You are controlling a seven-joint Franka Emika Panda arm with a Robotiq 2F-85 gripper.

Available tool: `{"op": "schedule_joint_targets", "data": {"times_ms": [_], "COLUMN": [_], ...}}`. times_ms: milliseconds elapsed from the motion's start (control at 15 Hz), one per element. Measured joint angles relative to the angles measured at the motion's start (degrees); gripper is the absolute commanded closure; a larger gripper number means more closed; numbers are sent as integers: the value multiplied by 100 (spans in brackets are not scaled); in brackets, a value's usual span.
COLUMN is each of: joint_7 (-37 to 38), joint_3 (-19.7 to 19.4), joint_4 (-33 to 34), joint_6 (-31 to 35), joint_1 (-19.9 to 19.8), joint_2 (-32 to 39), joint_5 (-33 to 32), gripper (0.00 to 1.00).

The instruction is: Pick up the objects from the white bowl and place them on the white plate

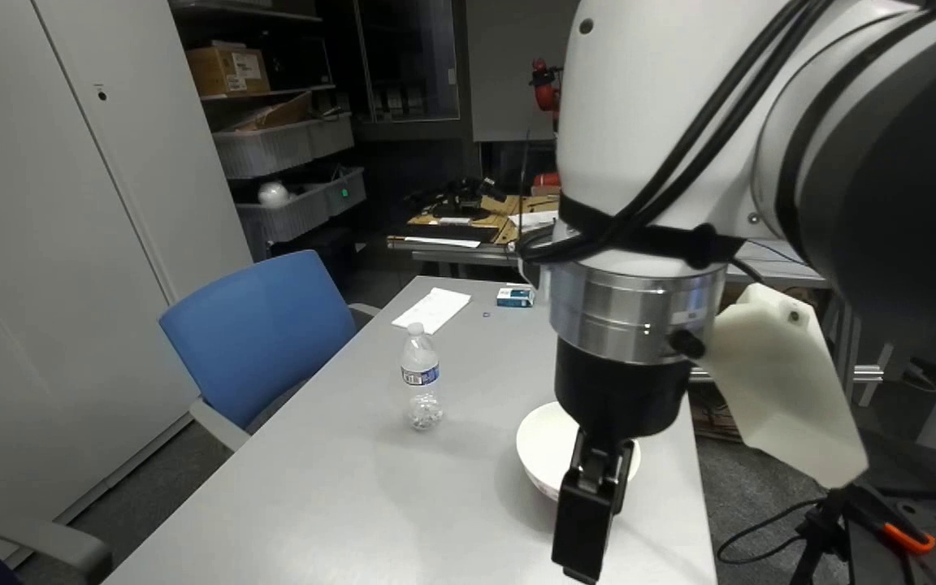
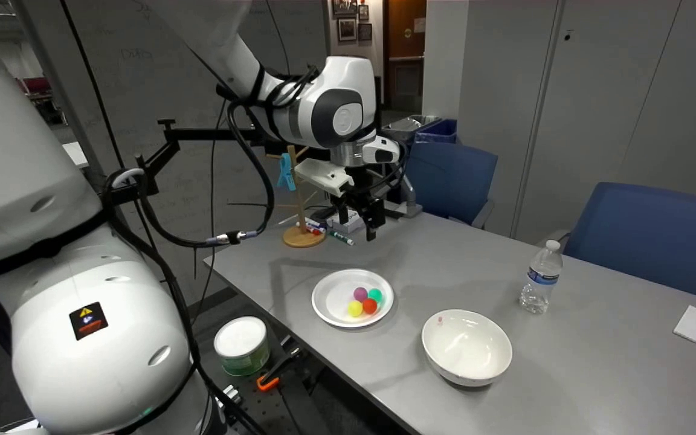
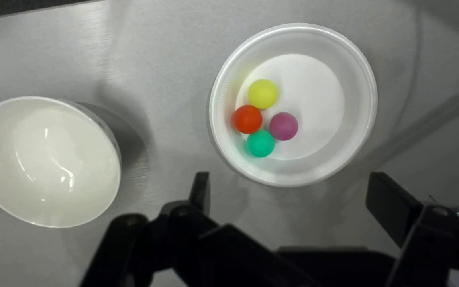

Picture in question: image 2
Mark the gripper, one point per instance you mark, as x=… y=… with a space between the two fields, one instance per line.
x=360 y=188

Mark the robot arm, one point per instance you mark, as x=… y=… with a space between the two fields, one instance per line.
x=40 y=199

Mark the white plate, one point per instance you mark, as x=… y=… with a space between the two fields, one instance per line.
x=336 y=302

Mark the white bowl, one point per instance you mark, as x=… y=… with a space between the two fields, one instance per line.
x=466 y=347

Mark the white eraser box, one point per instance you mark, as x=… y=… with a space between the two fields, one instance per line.
x=351 y=223

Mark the green marker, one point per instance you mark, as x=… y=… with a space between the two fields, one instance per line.
x=342 y=238

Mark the grey metal stand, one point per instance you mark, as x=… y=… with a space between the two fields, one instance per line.
x=407 y=202

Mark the wooden peg stand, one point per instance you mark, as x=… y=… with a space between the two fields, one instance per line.
x=303 y=237

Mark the pink ball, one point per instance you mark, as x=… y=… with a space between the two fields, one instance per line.
x=360 y=293

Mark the teal ball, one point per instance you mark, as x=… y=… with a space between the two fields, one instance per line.
x=376 y=295

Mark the blue clip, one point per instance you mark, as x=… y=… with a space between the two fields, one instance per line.
x=286 y=172

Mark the red ball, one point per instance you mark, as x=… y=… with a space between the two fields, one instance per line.
x=370 y=306

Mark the yellow ball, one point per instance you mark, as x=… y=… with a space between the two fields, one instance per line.
x=354 y=309

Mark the blue chair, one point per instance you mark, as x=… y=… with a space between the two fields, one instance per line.
x=656 y=235
x=451 y=178

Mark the grey bin with liner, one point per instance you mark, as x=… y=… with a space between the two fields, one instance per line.
x=408 y=125

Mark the blue bin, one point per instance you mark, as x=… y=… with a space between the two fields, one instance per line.
x=438 y=131

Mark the brown door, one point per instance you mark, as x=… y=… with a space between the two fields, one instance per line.
x=405 y=54

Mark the green tin with white lid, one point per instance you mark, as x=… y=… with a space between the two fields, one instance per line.
x=242 y=347

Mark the black stand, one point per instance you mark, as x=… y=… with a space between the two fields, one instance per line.
x=191 y=136

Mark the group of picture frames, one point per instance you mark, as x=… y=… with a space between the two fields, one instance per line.
x=347 y=29

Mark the clear plastic water bottle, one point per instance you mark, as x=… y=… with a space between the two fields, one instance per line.
x=541 y=278

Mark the whiteboard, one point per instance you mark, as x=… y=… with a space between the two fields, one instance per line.
x=154 y=72

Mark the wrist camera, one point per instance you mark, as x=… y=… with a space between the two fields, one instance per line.
x=324 y=174

